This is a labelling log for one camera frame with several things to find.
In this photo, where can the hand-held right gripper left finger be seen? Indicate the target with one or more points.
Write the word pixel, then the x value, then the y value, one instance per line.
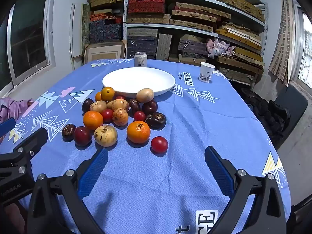
pixel 95 170

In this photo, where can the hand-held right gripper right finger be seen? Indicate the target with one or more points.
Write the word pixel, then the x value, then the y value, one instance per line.
pixel 218 170

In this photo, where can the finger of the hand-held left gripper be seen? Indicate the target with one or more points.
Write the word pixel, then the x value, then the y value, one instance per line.
pixel 7 126
pixel 34 141

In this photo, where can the orange tangerine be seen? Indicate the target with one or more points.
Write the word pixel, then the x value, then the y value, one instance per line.
pixel 93 120
pixel 138 132

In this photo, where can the orange striped pear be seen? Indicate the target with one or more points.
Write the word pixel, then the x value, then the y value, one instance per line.
pixel 120 117

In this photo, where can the tan red-streaked pear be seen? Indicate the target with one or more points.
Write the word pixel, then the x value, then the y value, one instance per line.
pixel 117 104

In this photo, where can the small orange tomato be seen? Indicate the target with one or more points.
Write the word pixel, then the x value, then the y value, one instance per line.
pixel 98 97

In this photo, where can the small yellow tomato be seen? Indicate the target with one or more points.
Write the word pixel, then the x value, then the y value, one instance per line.
pixel 107 93

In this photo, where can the large dark water chestnut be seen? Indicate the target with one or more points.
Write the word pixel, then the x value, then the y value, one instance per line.
pixel 156 120

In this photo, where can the smooth tan pear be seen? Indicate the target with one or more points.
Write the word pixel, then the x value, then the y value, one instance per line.
pixel 145 95

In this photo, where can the white oval plate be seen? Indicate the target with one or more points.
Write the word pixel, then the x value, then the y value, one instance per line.
pixel 139 79

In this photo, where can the purple cloth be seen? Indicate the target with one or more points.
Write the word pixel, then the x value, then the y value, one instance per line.
pixel 12 107

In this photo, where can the blue printed tablecloth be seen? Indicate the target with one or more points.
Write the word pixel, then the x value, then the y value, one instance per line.
pixel 182 126

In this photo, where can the pile of black clothes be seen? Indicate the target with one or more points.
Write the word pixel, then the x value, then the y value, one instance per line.
pixel 268 117

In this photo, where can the white printed paper cup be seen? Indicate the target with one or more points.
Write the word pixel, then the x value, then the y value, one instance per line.
pixel 206 73

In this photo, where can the large dark sliding window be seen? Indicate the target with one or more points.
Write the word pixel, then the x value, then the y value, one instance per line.
pixel 26 29

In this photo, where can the black chair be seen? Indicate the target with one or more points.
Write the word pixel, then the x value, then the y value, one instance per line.
pixel 295 102

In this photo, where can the wooden framed picture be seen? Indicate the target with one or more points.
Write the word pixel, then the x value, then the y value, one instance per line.
pixel 104 52

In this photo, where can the white framed board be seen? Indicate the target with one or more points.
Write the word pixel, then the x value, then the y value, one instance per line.
pixel 76 34

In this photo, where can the white beverage can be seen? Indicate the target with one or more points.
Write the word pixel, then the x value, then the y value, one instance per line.
pixel 140 59

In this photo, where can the pink plastic bag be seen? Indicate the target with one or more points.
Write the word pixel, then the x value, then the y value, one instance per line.
pixel 219 48

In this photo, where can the green patterned panel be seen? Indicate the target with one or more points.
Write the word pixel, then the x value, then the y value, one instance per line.
pixel 85 24

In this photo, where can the bright frosted window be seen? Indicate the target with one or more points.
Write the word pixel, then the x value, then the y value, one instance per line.
pixel 306 61

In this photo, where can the plaid curtain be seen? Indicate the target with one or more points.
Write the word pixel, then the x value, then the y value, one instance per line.
pixel 282 41

